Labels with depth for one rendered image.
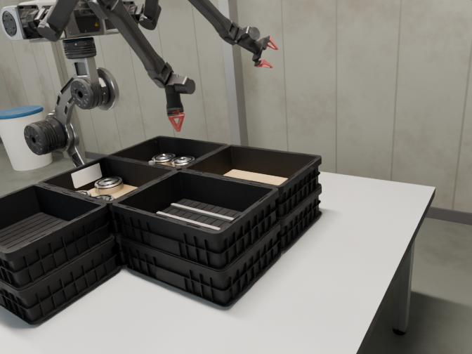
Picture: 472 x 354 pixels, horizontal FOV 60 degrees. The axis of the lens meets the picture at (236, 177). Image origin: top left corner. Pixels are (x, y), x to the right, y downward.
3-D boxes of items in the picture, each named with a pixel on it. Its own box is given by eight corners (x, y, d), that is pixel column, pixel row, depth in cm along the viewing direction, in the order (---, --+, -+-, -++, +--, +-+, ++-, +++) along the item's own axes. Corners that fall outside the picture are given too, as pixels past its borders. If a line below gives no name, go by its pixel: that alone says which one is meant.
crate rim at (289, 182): (180, 175, 142) (179, 168, 141) (230, 149, 164) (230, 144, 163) (281, 195, 119) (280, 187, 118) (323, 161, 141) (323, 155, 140)
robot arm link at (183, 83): (160, 60, 156) (150, 79, 153) (183, 60, 150) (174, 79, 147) (176, 80, 166) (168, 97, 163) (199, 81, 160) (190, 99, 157)
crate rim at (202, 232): (111, 211, 119) (109, 204, 118) (180, 175, 142) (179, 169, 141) (218, 244, 97) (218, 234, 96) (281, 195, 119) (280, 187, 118)
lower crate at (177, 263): (124, 270, 127) (116, 237, 122) (187, 227, 149) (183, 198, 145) (227, 312, 104) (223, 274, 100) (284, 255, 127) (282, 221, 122)
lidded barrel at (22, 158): (66, 159, 482) (52, 106, 458) (24, 175, 442) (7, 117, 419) (41, 154, 510) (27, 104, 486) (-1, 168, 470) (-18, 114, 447)
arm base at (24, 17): (43, 37, 161) (35, 4, 156) (55, 36, 156) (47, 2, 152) (22, 39, 154) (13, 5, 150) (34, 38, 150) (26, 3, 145)
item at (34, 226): (-47, 255, 123) (-60, 221, 119) (44, 213, 145) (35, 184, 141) (22, 295, 101) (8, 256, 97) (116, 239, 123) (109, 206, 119)
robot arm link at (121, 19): (99, -26, 124) (83, 1, 120) (114, -26, 121) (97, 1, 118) (164, 67, 160) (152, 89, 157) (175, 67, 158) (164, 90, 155)
